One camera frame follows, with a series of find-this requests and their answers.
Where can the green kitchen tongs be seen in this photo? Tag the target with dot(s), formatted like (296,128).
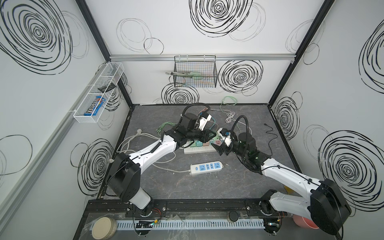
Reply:
(191,75)

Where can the small blue white power strip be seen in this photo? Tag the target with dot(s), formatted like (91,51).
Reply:
(204,168)

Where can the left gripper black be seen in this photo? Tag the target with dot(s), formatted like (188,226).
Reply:
(205,134)

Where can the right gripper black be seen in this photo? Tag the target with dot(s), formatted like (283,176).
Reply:
(226,147)

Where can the black front rail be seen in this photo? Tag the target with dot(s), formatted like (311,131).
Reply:
(252,207)

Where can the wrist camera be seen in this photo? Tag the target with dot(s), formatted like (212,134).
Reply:
(225,136)
(204,118)

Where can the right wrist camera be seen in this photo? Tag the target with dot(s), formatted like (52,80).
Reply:
(225,136)

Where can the black wire basket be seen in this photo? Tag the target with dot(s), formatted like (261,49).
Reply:
(197,71)

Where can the green charger plug with cable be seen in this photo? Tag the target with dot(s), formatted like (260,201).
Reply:
(163,125)

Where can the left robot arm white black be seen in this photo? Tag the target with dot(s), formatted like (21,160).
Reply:
(124,176)

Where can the round beige lid container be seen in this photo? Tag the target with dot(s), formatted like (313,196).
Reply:
(104,228)

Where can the white wire shelf basket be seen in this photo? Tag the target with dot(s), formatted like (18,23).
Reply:
(109,72)

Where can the large multicolour power strip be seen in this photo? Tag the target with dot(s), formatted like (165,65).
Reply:
(199,150)

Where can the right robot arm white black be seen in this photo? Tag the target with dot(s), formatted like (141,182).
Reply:
(320,201)

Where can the black round knob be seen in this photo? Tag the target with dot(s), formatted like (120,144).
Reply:
(233,216)

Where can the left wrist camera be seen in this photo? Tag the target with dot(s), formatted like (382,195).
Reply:
(204,118)

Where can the pink plastic cup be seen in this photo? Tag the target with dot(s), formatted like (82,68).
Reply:
(304,222)

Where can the black remote control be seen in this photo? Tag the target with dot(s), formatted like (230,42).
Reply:
(107,88)

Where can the blue candy packet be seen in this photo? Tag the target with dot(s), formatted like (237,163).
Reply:
(95,106)

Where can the white slotted cable duct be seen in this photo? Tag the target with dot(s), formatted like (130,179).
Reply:
(214,224)

